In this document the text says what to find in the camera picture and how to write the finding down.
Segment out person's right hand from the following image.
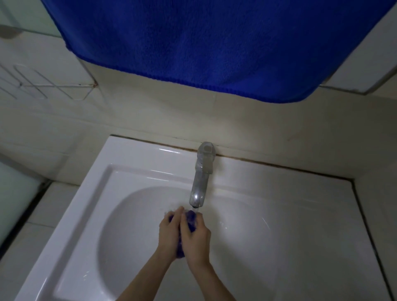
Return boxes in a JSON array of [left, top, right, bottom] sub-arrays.
[[179, 214, 213, 270]]

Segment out white patterned wall cabinet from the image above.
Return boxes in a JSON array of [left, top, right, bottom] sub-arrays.
[[319, 6, 397, 95]]

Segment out person's left forearm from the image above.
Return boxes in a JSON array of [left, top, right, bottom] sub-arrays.
[[116, 256, 174, 301]]

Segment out frosted glass partition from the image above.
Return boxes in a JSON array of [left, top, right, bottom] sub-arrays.
[[0, 158, 52, 252]]

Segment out white ceramic sink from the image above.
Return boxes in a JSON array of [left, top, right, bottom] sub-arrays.
[[14, 135, 395, 301]]

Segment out chrome faucet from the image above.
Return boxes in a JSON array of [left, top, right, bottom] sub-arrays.
[[189, 141, 216, 209]]

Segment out person's right forearm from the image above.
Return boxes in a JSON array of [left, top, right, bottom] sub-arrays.
[[187, 263, 236, 301]]

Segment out large blue towel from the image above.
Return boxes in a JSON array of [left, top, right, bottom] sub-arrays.
[[40, 0, 397, 104]]

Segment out person's left hand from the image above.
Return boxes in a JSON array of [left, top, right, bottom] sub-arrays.
[[156, 206, 185, 261]]

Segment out small blue cleaning cloth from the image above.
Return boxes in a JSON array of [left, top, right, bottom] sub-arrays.
[[168, 209, 198, 258]]

